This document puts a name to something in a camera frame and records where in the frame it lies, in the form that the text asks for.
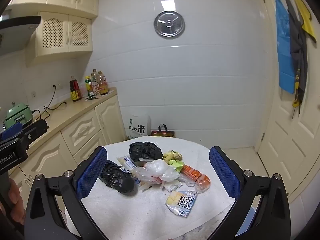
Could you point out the round metal wall cover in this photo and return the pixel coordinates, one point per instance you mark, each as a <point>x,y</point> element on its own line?
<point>175,30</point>

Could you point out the cream panel door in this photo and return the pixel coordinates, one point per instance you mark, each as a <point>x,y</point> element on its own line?
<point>282,130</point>

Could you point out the round table, white cloth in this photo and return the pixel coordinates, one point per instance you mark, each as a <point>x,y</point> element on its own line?
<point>130,212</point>

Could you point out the metal door hinge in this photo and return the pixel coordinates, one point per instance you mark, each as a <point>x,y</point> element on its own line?
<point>262,137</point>

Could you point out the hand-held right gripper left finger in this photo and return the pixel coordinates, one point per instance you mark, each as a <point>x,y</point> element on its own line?
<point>92,172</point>

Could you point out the yellow snack wrapper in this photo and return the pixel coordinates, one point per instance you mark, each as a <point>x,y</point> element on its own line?
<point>172,155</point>

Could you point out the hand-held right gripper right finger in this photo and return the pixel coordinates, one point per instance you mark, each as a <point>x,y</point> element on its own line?
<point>225,172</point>

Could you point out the cream lower kitchen cabinet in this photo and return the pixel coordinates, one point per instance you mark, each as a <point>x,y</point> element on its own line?
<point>80,130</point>

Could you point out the green electric cooker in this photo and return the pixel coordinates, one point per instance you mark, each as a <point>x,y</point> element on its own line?
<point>17,115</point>

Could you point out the black plastic bag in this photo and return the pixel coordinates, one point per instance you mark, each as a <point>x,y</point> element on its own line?
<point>143,151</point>
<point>117,177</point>

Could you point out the white rice bag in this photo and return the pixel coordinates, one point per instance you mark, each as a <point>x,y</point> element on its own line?
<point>137,128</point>

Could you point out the yellow hanging cloth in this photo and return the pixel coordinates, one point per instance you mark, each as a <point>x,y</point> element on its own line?
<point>303,15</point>

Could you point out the cream lattice-door cabinet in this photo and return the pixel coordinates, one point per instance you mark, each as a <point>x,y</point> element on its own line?
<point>65,35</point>

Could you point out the yellow-capped bottle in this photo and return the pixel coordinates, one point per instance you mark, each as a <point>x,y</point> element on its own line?
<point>88,87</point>

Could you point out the white packet with blue label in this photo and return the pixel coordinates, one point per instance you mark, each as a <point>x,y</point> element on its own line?
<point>127,163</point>

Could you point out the white and blue milk pouch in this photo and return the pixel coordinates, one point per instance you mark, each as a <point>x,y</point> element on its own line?
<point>181,201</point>

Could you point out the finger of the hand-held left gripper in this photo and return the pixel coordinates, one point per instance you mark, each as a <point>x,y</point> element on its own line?
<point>35,130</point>
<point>11,130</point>

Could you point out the light blue plastic bin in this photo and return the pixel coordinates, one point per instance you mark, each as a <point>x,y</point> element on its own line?
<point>247,220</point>

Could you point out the person's left hand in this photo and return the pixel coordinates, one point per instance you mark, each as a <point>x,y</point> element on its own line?
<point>15,197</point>

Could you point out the white plastic bag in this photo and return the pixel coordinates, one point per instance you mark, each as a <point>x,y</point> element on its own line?
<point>155,170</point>

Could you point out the white wall socket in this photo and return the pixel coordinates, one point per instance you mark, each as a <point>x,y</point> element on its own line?
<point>58,84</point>

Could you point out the orange snack wrapper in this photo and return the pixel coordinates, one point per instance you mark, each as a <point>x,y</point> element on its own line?
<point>192,173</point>

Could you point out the black range hood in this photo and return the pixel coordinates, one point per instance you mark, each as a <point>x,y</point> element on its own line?
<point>15,30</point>

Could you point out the blue hanging cloth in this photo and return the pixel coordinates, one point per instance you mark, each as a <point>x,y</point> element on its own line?
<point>283,55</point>

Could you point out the grey hanging cloth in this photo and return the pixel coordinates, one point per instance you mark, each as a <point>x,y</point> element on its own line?
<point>296,50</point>

